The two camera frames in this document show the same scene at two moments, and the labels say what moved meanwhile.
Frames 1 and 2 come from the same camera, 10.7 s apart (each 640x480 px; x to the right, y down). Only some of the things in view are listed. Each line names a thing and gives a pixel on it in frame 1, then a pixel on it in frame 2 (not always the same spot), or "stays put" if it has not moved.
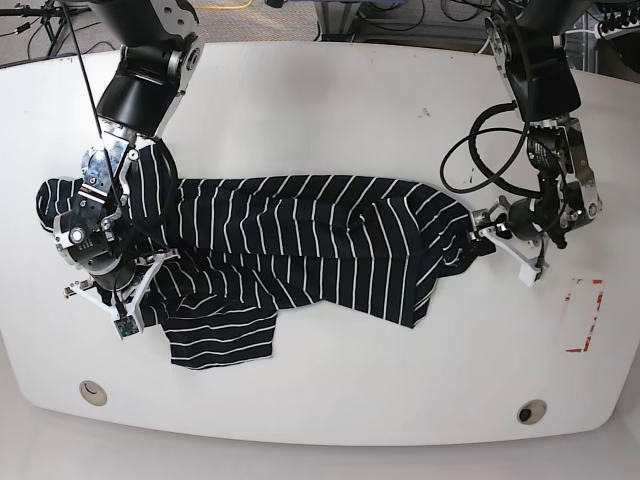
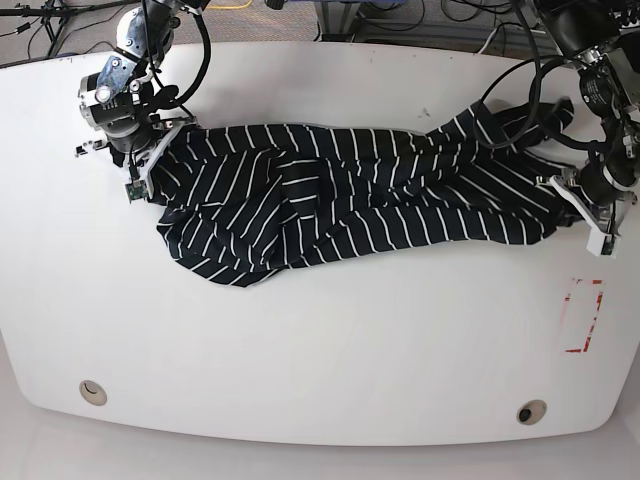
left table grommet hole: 93,393 stays put
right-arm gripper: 518,227 → 601,198
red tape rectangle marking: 580,310 stays put
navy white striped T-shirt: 228,256 → 240,202
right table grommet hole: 532,411 stays put
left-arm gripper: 123,288 → 144,144
